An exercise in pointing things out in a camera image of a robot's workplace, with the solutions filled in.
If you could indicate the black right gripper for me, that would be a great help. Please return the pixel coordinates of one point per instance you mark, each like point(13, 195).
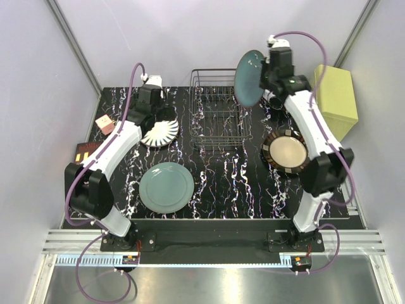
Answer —
point(262, 84)

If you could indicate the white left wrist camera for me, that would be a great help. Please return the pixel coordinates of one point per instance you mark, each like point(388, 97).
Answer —
point(154, 80)

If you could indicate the brown cream checkered plate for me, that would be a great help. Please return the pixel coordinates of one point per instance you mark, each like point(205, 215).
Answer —
point(286, 151)

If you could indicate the black white headphones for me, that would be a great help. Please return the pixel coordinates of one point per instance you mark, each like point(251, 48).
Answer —
point(273, 101)

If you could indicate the light teal plate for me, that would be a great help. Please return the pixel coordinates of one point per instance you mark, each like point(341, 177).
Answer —
point(166, 187)

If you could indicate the dark blue glazed plate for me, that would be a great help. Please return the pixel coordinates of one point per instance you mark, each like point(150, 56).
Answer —
point(247, 78)

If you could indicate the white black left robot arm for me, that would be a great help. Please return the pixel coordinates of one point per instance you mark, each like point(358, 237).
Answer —
point(87, 188)

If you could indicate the white blue striped plate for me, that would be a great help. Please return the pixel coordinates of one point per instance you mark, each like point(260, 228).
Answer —
point(162, 134)

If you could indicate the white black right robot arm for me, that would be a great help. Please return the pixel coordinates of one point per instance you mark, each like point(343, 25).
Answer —
point(313, 152)

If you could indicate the dark cover book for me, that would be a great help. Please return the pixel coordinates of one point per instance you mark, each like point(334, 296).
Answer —
point(84, 150)

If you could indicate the pink cube socket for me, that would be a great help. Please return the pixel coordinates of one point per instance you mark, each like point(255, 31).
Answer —
point(105, 124)

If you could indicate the dark wire dish rack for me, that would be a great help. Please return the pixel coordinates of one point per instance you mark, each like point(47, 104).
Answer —
point(216, 120)

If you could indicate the yellow green box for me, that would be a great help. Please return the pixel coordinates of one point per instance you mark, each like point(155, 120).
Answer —
point(335, 99)

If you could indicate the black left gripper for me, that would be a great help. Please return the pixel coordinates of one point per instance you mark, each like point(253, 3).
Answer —
point(168, 111)

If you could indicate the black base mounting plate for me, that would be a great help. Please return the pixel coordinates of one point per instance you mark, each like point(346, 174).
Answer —
point(203, 241)

